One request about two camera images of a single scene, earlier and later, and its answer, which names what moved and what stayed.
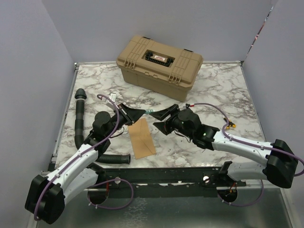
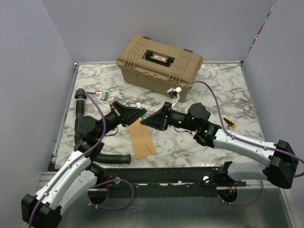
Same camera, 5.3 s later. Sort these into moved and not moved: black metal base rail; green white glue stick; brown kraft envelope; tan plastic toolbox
Moved: green white glue stick
Not moved: brown kraft envelope; black metal base rail; tan plastic toolbox
